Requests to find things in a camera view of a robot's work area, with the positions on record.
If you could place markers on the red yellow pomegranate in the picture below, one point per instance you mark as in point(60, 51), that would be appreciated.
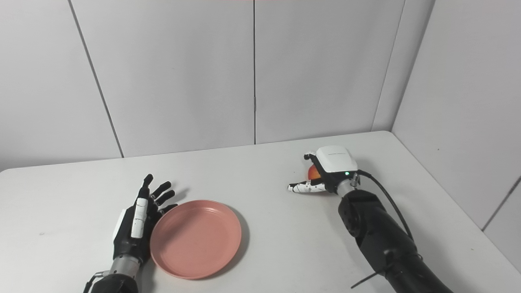
point(313, 173)

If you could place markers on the pink round plate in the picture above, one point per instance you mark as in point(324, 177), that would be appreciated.
point(196, 239)

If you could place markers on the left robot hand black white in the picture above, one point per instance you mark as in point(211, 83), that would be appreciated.
point(140, 221)

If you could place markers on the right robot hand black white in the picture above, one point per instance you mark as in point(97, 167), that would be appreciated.
point(331, 169)

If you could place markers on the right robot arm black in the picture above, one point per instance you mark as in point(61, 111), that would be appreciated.
point(386, 240)

